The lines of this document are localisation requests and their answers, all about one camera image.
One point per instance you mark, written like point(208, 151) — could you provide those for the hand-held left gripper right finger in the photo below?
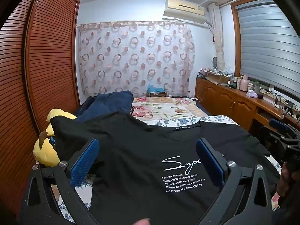
point(208, 159)

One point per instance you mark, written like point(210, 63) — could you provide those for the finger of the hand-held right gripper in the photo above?
point(279, 124)

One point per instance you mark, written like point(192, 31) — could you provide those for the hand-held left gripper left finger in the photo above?
point(85, 159)

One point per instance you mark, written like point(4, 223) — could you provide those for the black printed t-shirt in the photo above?
point(140, 168)

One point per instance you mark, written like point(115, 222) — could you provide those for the person's right hand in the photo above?
point(287, 175)

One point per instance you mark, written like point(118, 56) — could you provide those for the person's left hand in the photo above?
point(143, 222)

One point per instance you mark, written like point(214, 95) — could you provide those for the small black tripod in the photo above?
point(288, 110)

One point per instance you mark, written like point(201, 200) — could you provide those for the yellow plush toy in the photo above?
point(46, 152)

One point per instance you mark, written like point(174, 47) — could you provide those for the purple tissue pack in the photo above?
point(252, 94)

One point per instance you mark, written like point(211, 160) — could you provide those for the blue floral quilt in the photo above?
point(220, 119)

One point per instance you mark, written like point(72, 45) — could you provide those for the dark blue bed sheet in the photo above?
point(201, 107)

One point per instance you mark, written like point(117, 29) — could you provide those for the pink bottle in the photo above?
point(244, 84)

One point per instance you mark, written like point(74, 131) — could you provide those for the wooden cabinet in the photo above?
point(225, 100)

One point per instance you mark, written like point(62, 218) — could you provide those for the navy blue garment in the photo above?
point(110, 105)

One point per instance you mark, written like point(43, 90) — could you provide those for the large cardboard box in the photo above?
point(218, 78)

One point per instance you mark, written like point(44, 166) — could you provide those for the grey window blind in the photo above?
point(269, 46)

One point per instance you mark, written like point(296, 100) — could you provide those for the small cardboard box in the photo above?
point(159, 94)

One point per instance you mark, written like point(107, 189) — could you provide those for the floral cloth bundle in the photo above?
point(205, 72)

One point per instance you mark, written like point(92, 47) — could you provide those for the small grey fan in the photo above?
point(215, 63)

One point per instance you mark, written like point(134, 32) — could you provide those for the blue plastic bag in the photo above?
point(154, 88)

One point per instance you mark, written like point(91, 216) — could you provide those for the cream curtain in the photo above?
point(219, 51)

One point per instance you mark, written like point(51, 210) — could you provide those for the wooden louvred wardrobe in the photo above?
point(46, 63)

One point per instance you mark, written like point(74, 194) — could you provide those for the circle print curtain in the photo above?
point(136, 58)

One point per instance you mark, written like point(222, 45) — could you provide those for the beige air conditioner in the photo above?
point(185, 9)

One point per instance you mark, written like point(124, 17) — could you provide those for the wooden window frame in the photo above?
point(235, 39)

